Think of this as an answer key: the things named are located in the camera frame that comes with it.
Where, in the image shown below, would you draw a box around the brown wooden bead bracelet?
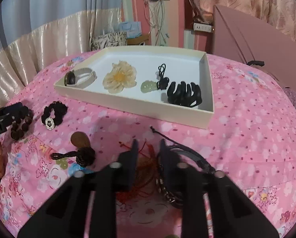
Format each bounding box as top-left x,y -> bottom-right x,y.
10,105 -> 35,140

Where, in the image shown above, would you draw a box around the black scrunchie with silver charm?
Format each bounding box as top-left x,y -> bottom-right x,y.
41,101 -> 68,131

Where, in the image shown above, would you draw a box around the brown oval pendant black cord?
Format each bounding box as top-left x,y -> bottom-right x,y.
50,131 -> 96,168

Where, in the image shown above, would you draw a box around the red knot charm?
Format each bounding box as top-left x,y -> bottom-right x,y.
116,140 -> 158,204

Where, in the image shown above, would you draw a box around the white strap wristwatch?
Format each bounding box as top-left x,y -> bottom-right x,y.
64,68 -> 97,89

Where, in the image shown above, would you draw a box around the black hair claw clip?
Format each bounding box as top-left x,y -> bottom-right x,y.
167,81 -> 202,108

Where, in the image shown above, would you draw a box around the cream fabric flower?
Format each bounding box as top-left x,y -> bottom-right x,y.
102,61 -> 137,94

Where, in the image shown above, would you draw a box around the green jade pendant black cord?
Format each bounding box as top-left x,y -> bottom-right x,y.
140,63 -> 171,94

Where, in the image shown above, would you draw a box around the cream satin curtain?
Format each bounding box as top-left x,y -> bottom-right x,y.
0,0 -> 122,107

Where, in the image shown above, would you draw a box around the pink floral bedsheet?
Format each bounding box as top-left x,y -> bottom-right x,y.
0,53 -> 296,236

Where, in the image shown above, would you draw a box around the white shallow cardboard tray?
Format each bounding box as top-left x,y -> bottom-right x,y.
54,46 -> 214,128

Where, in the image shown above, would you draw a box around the black white patterned bag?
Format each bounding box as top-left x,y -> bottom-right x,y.
89,32 -> 127,51

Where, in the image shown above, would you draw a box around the light blue paper bag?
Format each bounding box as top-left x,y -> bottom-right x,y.
119,22 -> 142,39

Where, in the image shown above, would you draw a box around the pink headboard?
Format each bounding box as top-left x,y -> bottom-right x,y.
212,5 -> 296,91

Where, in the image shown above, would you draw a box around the white power strip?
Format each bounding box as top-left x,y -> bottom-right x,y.
193,23 -> 213,33

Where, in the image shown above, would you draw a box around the hanging charging cables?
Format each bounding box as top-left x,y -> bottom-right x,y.
142,0 -> 170,46

